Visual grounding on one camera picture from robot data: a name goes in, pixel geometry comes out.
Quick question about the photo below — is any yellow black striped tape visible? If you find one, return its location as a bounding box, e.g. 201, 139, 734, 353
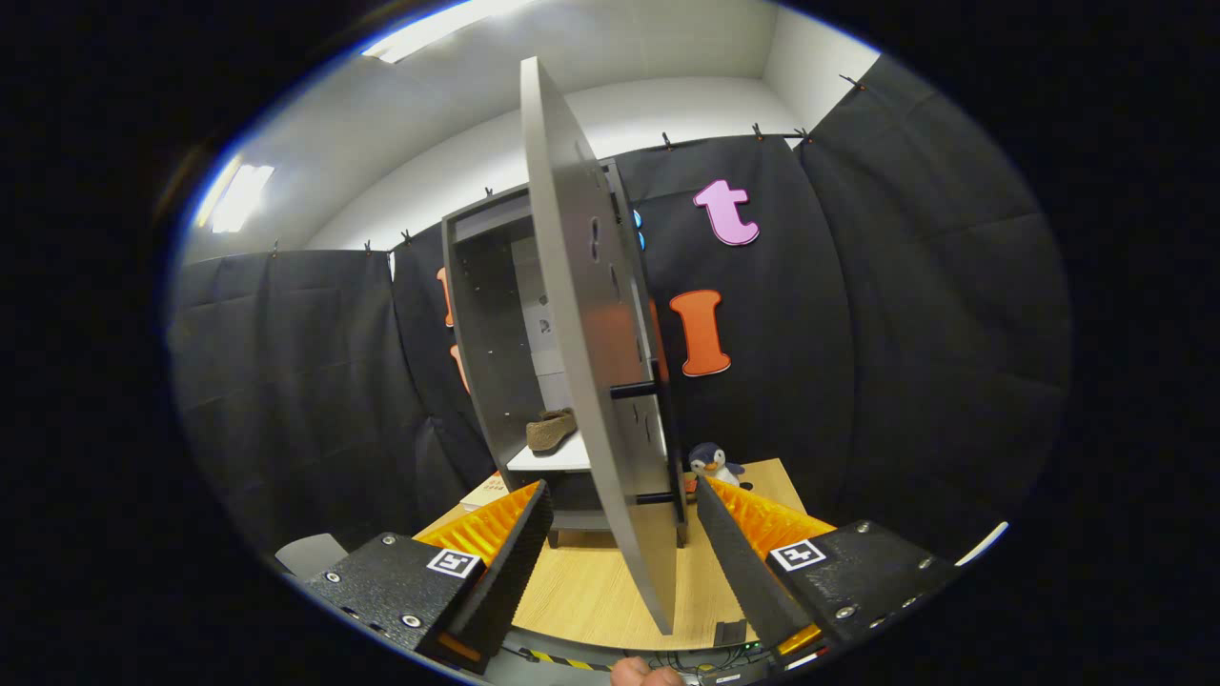
522, 648, 611, 673

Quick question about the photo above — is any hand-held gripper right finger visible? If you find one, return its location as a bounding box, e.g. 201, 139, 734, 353
693, 475, 960, 665

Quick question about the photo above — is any beige cover book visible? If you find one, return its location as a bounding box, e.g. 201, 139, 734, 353
460, 472, 516, 511

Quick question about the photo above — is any ceiling light strip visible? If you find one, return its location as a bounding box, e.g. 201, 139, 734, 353
195, 157, 277, 235

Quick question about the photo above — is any grey shoe cabinet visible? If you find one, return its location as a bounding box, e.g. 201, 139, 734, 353
440, 157, 687, 549

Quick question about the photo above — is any penguin plush toy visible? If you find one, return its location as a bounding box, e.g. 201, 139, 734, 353
688, 441, 754, 493

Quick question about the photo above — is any white shoe cabinet door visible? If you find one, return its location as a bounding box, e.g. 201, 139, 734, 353
519, 55, 689, 636

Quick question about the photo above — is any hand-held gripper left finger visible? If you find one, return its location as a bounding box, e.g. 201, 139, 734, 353
276, 479, 555, 676

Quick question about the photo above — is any black backdrop cloth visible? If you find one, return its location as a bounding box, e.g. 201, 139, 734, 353
167, 52, 1076, 573

